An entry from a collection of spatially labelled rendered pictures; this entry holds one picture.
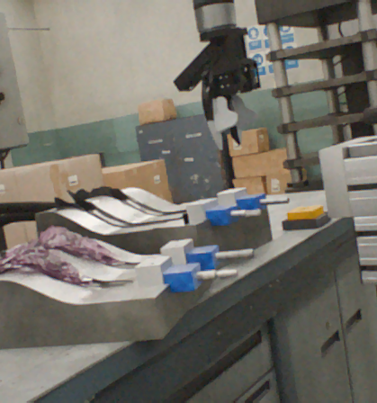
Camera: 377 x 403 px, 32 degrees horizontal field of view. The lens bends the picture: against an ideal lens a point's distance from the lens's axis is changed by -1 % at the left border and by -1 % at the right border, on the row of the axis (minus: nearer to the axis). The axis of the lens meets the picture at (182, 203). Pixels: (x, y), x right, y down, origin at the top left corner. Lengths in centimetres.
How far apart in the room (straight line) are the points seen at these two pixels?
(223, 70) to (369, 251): 48
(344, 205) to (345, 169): 5
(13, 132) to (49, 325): 117
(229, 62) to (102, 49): 860
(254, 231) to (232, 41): 35
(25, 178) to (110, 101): 467
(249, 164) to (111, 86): 260
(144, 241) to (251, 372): 31
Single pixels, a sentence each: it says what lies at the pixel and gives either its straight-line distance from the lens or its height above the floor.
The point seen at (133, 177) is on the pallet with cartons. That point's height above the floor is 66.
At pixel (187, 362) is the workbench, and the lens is 105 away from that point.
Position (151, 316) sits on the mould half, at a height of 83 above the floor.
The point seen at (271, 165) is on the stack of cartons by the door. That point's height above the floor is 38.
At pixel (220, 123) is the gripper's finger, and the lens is 121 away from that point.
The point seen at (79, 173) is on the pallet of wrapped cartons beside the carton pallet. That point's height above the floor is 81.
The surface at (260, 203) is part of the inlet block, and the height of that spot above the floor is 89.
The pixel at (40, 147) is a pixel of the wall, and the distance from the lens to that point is 1022.
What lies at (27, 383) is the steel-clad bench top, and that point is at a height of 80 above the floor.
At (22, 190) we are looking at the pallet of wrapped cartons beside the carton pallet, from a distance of 526.
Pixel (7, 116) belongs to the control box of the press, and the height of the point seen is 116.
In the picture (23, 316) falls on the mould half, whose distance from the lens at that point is 92.
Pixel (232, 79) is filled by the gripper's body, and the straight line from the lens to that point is 121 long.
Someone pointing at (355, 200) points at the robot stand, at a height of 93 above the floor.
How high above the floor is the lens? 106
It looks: 7 degrees down
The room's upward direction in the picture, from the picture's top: 10 degrees counter-clockwise
